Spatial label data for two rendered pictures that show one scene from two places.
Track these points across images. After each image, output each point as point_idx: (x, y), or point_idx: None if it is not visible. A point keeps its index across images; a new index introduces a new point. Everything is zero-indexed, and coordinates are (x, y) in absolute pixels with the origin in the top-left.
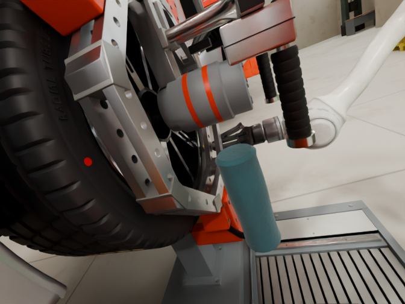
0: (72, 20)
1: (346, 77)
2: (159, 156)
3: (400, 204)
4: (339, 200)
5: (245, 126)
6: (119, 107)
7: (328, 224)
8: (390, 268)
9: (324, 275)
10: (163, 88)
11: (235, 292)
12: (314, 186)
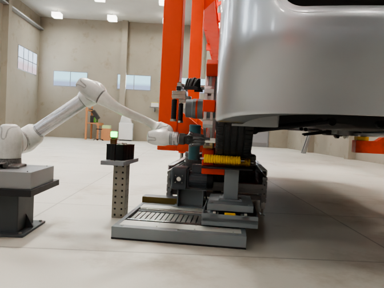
0: None
1: (148, 118)
2: None
3: (84, 237)
4: (115, 244)
5: (187, 134)
6: None
7: (146, 223)
8: (136, 218)
9: (167, 219)
10: None
11: (212, 195)
12: (120, 255)
